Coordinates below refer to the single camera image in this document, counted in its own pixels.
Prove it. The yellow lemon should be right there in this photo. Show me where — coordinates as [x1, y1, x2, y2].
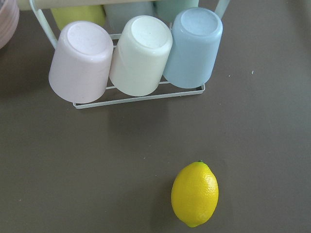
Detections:
[171, 161, 219, 228]

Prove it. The pink plastic cup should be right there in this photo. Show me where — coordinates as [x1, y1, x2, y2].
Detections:
[49, 21, 113, 104]

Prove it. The light blue plastic cup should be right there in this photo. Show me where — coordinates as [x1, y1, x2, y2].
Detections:
[163, 7, 223, 89]

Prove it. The mint green plastic cup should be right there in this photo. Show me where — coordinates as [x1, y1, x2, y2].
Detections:
[155, 0, 199, 22]

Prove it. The grey-blue plastic cup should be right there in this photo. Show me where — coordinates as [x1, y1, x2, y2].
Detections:
[104, 1, 154, 33]

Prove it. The yellow-green plastic cup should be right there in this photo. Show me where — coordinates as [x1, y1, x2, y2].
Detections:
[51, 5, 105, 30]

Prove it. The pink ribbed bowl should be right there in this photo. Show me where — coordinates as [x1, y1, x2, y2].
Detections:
[0, 0, 19, 49]

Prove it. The white wire cup rack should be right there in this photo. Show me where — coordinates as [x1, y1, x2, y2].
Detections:
[17, 0, 232, 110]

